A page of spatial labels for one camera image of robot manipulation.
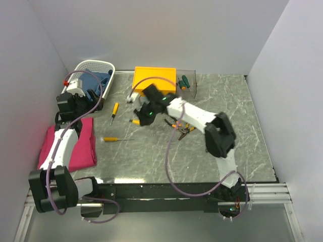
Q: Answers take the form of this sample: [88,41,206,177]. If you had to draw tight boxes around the aluminium rail frame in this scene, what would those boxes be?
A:
[14,183,305,241]

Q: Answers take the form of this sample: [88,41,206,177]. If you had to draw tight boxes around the blue cloth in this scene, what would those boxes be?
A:
[75,68,113,98]

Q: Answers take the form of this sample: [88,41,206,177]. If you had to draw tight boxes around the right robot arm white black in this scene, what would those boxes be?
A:
[127,84,242,201]

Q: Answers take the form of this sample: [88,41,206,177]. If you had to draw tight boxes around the orange grey drawer box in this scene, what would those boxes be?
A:
[132,67,177,96]

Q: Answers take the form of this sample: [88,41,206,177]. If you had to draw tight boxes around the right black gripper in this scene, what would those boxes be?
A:
[134,100,158,126]

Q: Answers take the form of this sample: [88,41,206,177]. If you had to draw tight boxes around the green screwdriver short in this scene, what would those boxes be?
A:
[178,79,186,90]

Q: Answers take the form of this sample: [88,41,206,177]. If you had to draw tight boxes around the orange black long-nose pliers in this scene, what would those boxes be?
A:
[178,123,195,141]

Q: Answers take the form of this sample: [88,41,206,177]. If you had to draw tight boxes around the pink folded cloth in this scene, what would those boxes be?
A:
[37,117,97,172]

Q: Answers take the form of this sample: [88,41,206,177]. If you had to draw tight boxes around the yellow screwdriver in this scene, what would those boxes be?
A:
[110,102,119,125]
[100,137,134,142]
[129,119,140,125]

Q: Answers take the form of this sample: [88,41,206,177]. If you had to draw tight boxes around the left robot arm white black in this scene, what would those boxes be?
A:
[28,92,100,214]

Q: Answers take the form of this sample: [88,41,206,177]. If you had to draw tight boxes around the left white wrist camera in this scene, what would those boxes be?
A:
[62,78,85,97]

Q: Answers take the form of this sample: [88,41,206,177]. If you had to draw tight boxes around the white plastic basket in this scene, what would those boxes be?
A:
[64,60,115,104]

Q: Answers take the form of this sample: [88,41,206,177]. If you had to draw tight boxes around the clear plastic drawer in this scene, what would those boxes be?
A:
[176,69,197,100]

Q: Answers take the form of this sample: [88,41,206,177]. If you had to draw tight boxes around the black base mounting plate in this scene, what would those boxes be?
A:
[78,181,250,219]

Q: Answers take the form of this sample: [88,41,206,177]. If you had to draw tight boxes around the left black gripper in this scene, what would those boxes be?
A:
[72,89,105,117]

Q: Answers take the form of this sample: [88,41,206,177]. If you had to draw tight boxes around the orange black pliers small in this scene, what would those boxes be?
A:
[164,117,182,129]

